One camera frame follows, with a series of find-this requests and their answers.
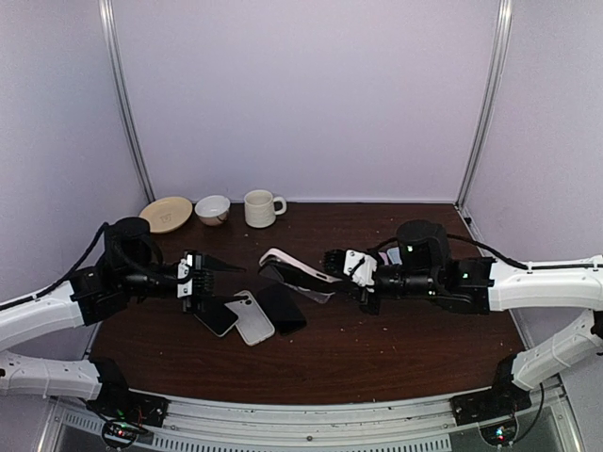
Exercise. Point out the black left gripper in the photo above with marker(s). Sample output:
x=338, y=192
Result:
x=205, y=262

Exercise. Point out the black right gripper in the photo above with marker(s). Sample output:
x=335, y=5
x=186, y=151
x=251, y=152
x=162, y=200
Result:
x=349, y=286

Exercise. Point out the clear magsafe phone case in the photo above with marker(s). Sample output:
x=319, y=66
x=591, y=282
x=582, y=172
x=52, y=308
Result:
x=318, y=292

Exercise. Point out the light blue phone case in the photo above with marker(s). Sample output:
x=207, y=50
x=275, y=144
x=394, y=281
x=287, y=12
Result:
x=393, y=256

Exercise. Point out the black phone with dark case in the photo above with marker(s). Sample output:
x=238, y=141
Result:
x=281, y=309

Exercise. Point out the pinkish beige phone case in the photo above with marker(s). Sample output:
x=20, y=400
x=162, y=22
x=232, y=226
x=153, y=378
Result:
x=275, y=255

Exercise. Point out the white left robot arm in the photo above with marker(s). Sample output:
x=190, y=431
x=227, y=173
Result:
x=131, y=267

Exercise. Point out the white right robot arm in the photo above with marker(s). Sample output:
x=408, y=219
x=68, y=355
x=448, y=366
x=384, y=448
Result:
x=481, y=286

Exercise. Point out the white ceramic bowl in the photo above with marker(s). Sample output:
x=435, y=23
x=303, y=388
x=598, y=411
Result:
x=213, y=210

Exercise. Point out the beige ceramic plate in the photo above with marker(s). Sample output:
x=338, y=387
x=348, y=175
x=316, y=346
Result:
x=167, y=214

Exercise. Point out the white ceramic mug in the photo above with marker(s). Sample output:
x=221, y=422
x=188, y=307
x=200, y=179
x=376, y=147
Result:
x=261, y=208

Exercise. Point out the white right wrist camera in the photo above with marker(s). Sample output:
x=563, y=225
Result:
x=360, y=267

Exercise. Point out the aluminium front rail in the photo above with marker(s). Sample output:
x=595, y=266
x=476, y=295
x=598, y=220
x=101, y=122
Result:
x=424, y=424

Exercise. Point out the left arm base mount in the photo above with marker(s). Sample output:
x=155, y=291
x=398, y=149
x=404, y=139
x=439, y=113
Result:
x=126, y=414

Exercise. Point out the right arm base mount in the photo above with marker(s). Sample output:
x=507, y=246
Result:
x=497, y=407

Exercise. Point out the left aluminium frame post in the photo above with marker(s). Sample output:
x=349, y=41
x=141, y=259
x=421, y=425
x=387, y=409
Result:
x=109, y=27

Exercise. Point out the aluminium frame post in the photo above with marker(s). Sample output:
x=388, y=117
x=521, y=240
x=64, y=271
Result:
x=109, y=27
x=496, y=68

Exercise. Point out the right aluminium frame post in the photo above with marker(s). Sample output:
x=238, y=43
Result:
x=496, y=68

